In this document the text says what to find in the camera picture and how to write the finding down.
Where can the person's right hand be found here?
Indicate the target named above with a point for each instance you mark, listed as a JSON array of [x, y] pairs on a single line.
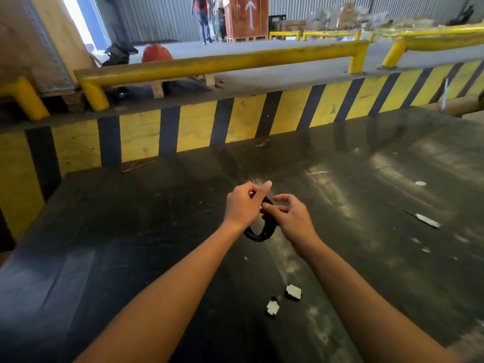
[[293, 219]]

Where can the white plug connector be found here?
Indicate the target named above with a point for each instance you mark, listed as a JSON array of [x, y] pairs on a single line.
[[272, 307], [293, 291]]

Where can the yellow black striped barrier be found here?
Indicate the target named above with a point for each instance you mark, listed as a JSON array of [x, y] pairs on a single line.
[[242, 120]]

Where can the large wooden crate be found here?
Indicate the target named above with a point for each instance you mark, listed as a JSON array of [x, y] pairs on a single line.
[[37, 45]]

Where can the large orange crate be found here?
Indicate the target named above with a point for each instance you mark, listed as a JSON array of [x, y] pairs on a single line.
[[245, 16]]

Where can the yellow steel guard rail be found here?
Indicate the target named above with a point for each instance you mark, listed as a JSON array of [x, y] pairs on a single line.
[[23, 97], [284, 34], [211, 67], [431, 43], [332, 34]]

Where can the person's right forearm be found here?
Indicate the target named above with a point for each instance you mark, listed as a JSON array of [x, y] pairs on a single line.
[[359, 309]]

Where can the person's left forearm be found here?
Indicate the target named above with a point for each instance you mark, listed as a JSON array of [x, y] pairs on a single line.
[[166, 302]]

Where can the wooden pallet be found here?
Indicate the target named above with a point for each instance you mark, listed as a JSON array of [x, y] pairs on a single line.
[[181, 86]]

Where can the orange round object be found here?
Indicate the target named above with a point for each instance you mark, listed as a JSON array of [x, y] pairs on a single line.
[[156, 54]]

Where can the pile of cardboard boxes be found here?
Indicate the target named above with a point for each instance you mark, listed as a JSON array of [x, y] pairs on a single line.
[[348, 16]]

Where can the person's left hand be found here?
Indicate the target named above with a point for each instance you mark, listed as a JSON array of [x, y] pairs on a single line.
[[242, 207]]

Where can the person's right thumb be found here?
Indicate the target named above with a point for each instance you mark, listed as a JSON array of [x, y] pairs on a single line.
[[273, 210]]

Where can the white paper scrap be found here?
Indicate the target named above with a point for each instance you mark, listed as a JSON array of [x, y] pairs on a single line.
[[427, 219]]

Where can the person's left thumb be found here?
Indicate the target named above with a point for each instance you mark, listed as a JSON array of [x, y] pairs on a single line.
[[245, 188]]

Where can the black scooter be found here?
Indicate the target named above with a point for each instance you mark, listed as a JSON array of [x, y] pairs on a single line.
[[119, 53]]

